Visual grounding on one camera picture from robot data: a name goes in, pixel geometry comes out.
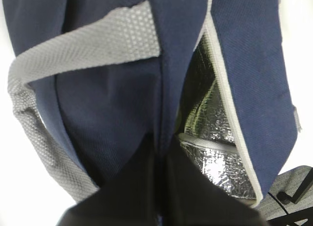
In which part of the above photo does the navy blue lunch bag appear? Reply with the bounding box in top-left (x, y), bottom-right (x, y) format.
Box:
top-left (2, 0), bottom-right (298, 207)

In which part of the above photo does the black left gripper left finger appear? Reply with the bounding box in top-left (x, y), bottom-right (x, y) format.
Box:
top-left (58, 134), bottom-right (164, 226)

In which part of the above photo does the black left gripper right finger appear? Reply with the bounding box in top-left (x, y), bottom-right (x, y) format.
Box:
top-left (163, 137), bottom-right (268, 226)

